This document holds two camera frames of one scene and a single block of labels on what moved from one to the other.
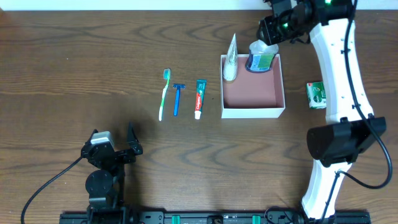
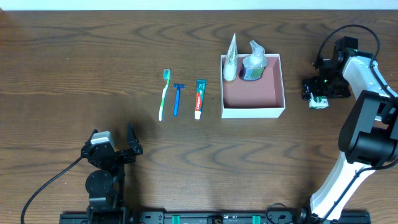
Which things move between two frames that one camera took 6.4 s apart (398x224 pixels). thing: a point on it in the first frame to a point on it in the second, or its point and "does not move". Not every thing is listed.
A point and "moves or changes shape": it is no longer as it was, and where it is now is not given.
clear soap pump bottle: x=261 y=56 moves or changes shape
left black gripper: x=118 y=154 does not move
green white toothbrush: x=166 y=76 does not move
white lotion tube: x=231 y=66 does not move
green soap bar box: x=316 y=95 does not move
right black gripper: x=268 y=32 to x=311 y=88
